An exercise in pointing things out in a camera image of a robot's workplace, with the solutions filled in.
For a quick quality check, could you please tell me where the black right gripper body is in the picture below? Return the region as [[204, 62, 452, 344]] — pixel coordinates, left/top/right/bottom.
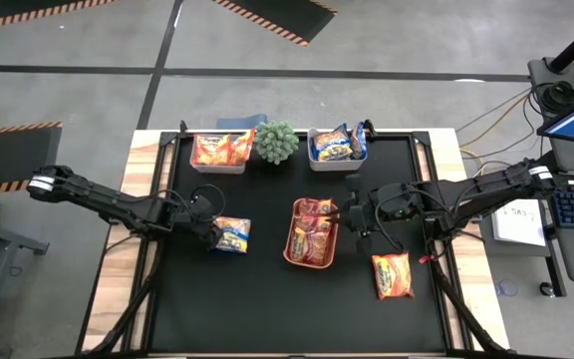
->
[[340, 173, 426, 254]]

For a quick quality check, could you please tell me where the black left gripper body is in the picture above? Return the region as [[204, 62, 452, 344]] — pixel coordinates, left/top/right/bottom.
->
[[163, 195, 219, 241]]

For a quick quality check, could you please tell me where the red Maruchan ramen pack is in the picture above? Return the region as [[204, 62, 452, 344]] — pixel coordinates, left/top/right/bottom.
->
[[296, 197, 334, 216], [288, 227, 332, 266], [294, 212, 335, 234]]

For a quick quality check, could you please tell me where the orange Maruchan ramen pack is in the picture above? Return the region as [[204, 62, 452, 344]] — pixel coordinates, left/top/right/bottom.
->
[[371, 251, 416, 301], [228, 128, 257, 167], [191, 134, 232, 167]]

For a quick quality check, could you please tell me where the white plastic bin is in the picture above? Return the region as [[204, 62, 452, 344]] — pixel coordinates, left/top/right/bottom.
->
[[307, 127, 369, 173]]

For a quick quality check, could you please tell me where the orange plastic bin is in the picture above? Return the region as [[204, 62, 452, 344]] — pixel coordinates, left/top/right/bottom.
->
[[282, 196, 341, 271]]

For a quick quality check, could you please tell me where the clear plastic bin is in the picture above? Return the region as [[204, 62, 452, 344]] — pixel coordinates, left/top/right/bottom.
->
[[188, 132, 249, 176]]

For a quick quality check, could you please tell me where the green artificial potted plant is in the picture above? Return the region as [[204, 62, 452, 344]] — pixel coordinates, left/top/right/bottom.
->
[[252, 119, 301, 166]]

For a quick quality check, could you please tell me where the black table mat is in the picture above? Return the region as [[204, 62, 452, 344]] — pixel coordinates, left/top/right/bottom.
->
[[147, 133, 448, 353]]

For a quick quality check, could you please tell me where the white paper sheet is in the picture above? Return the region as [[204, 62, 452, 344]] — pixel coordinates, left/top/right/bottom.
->
[[490, 197, 547, 248]]

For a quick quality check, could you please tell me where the grey stand base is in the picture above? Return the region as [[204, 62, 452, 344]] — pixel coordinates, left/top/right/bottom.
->
[[527, 56, 574, 109]]

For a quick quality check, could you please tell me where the coiled black cable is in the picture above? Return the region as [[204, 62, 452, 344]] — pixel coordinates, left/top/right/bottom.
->
[[535, 79, 574, 116]]

